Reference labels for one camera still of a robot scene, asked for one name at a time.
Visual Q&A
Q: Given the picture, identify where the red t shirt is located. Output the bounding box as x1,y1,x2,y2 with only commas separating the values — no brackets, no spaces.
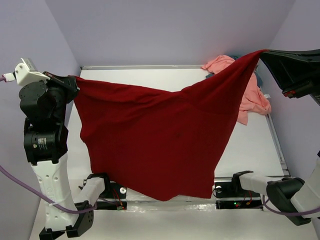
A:
74,50,262,201

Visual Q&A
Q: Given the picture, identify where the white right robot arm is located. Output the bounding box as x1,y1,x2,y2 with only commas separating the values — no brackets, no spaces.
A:
230,49,320,226

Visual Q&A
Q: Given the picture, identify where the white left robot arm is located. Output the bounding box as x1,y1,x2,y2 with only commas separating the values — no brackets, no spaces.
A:
16,70,111,240

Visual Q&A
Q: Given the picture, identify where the pink t shirt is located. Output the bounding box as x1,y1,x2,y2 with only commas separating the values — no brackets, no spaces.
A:
201,62,272,126

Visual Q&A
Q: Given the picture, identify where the teal blue t shirt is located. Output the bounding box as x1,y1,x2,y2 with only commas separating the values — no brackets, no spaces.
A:
205,53,263,88

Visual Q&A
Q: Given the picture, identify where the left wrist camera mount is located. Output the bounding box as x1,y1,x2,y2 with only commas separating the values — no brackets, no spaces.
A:
0,58,50,87

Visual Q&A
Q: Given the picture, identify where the aluminium right table rail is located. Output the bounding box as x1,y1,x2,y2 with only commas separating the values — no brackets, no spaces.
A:
265,114,291,177

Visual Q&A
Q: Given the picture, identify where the aluminium table rail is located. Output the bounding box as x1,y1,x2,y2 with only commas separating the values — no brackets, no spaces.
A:
265,114,291,177
80,65,202,71
214,175,285,182

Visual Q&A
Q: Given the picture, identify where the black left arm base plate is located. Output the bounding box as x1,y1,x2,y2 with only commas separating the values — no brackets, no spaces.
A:
97,181,128,211

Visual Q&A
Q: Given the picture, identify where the aluminium back table rail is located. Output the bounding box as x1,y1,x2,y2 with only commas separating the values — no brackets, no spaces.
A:
80,65,202,71

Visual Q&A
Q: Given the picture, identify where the aluminium front table rail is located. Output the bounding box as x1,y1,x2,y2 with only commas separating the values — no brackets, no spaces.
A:
214,175,285,182

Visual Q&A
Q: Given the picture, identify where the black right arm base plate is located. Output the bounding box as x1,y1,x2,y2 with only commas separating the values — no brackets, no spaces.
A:
212,181,263,210

